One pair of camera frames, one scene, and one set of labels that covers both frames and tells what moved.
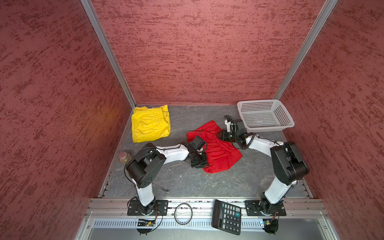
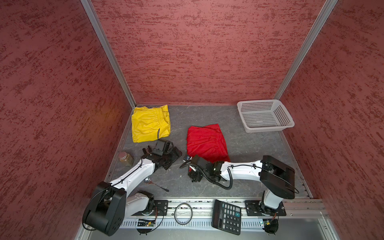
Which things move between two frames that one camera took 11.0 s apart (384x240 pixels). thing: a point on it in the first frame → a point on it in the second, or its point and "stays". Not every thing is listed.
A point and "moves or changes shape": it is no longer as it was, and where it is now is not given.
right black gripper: (223, 133) → (194, 176)
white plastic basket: (264, 115) stays
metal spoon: (164, 190) stays
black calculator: (227, 217) stays
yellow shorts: (151, 123) stays
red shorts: (220, 153) moves or changes shape
